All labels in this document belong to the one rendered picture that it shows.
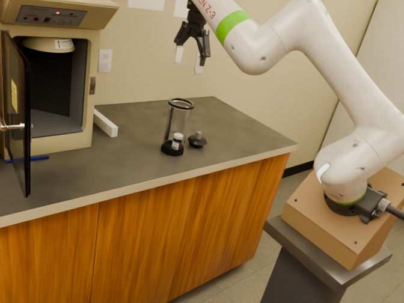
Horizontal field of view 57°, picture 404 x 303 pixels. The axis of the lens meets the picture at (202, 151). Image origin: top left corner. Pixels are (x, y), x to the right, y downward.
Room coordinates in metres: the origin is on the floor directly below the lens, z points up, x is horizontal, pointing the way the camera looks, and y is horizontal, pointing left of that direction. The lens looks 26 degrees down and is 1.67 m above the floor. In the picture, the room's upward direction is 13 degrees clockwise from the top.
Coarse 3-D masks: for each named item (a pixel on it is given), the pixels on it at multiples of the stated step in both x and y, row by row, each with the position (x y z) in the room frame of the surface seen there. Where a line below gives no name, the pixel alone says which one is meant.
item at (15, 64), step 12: (12, 48) 0.95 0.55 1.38; (12, 60) 0.96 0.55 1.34; (24, 60) 0.84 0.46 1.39; (12, 72) 0.96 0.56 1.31; (24, 72) 0.83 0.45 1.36; (24, 84) 0.83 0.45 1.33; (24, 96) 0.83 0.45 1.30; (12, 108) 0.97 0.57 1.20; (24, 108) 0.83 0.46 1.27; (12, 120) 0.97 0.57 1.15; (24, 120) 0.83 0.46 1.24; (12, 132) 0.98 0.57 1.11; (24, 132) 0.84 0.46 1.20; (12, 144) 0.98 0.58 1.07; (24, 144) 0.84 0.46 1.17; (12, 156) 0.99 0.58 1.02; (24, 156) 0.84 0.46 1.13; (24, 168) 0.84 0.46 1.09; (24, 180) 0.84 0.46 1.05; (24, 192) 0.84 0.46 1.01
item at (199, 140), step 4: (196, 132) 1.54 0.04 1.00; (200, 132) 1.55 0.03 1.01; (192, 136) 1.55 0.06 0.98; (196, 136) 1.54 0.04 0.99; (200, 136) 1.54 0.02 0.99; (188, 140) 1.53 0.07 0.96; (192, 140) 1.52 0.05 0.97; (196, 140) 1.52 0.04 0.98; (200, 140) 1.53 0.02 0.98; (204, 140) 1.54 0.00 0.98; (192, 144) 1.52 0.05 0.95; (196, 144) 1.50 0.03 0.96; (200, 144) 1.51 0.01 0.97; (204, 144) 1.52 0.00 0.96
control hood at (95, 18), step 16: (0, 0) 1.07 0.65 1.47; (16, 0) 1.02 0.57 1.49; (32, 0) 1.04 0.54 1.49; (48, 0) 1.07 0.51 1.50; (64, 0) 1.10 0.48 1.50; (80, 0) 1.14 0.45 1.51; (96, 0) 1.21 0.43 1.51; (0, 16) 1.07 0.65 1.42; (16, 16) 1.06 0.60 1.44; (96, 16) 1.21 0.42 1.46; (112, 16) 1.25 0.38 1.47
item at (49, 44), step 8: (24, 40) 1.21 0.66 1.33; (32, 40) 1.20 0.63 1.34; (40, 40) 1.20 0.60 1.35; (48, 40) 1.21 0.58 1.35; (56, 40) 1.22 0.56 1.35; (64, 40) 1.25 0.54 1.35; (32, 48) 1.19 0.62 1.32; (40, 48) 1.19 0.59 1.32; (48, 48) 1.20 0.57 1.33; (56, 48) 1.21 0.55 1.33; (64, 48) 1.24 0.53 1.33; (72, 48) 1.28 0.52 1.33
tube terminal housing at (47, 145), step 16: (0, 32) 1.08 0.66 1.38; (16, 32) 1.11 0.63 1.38; (32, 32) 1.14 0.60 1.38; (48, 32) 1.18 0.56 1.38; (64, 32) 1.22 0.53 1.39; (80, 32) 1.26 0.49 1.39; (96, 32) 1.30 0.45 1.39; (0, 48) 1.08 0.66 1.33; (96, 48) 1.30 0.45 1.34; (0, 64) 1.08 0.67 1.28; (96, 64) 1.31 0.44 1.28; (0, 80) 1.09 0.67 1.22; (0, 96) 1.09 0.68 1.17; (0, 144) 1.11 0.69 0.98; (32, 144) 1.15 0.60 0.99; (48, 144) 1.19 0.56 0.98; (64, 144) 1.23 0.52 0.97; (80, 144) 1.28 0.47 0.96
